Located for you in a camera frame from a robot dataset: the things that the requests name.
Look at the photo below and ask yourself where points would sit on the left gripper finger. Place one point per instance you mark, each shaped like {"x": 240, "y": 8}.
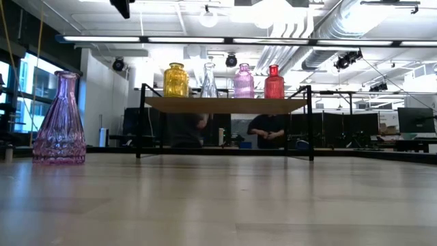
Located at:
{"x": 124, "y": 7}

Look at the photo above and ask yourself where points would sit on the large yellow ribbed glass vase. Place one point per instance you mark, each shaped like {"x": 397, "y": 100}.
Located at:
{"x": 175, "y": 82}

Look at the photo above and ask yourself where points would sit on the clear glass vase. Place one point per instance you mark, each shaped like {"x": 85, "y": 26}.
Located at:
{"x": 209, "y": 89}

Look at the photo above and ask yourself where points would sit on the purple ribbed glass bottle vase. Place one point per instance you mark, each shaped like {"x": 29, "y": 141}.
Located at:
{"x": 243, "y": 83}

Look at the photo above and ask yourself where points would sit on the purple conical glass vase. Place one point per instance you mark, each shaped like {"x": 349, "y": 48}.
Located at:
{"x": 59, "y": 136}

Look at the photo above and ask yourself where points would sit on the red ribbed glass bottle vase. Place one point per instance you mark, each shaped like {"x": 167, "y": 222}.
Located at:
{"x": 274, "y": 85}

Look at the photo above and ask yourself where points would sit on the wooden shelf with black legs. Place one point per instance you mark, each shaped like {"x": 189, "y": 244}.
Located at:
{"x": 225, "y": 105}

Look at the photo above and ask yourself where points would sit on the long ceiling light bar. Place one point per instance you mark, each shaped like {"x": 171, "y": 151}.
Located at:
{"x": 102, "y": 39}

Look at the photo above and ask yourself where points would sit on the black ceiling spotlight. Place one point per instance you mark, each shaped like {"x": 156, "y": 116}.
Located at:
{"x": 231, "y": 60}
{"x": 377, "y": 87}
{"x": 118, "y": 64}

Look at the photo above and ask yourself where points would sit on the white globe ceiling lamp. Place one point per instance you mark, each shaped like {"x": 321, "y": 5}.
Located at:
{"x": 208, "y": 19}

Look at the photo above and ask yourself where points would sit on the large window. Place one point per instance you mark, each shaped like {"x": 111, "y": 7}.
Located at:
{"x": 25, "y": 75}

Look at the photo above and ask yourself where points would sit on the white cylinder container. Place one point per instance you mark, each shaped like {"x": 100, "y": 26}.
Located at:
{"x": 103, "y": 137}

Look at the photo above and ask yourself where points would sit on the person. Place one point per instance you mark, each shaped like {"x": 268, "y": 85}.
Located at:
{"x": 266, "y": 124}
{"x": 186, "y": 130}

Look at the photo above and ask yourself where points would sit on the small grey cylinder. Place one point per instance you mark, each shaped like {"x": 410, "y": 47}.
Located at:
{"x": 8, "y": 153}

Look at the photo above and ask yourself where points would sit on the blue round object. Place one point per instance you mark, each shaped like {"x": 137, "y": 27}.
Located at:
{"x": 302, "y": 145}

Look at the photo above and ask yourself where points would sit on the black spotlight cluster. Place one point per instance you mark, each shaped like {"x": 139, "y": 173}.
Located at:
{"x": 346, "y": 59}

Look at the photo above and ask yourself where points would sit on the black office partition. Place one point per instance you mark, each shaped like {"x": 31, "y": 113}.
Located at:
{"x": 341, "y": 126}

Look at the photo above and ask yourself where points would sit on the cardboard box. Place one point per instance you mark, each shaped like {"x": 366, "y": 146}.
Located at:
{"x": 389, "y": 129}

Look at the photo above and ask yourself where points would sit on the black computer monitor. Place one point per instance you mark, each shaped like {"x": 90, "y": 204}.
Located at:
{"x": 416, "y": 119}

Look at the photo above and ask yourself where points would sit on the black office desk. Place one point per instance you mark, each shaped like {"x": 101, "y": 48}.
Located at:
{"x": 409, "y": 143}

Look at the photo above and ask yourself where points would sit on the silver ventilation duct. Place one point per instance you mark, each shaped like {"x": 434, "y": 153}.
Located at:
{"x": 341, "y": 20}

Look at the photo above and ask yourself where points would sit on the black ceiling rail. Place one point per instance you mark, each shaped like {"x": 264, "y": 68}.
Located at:
{"x": 389, "y": 2}

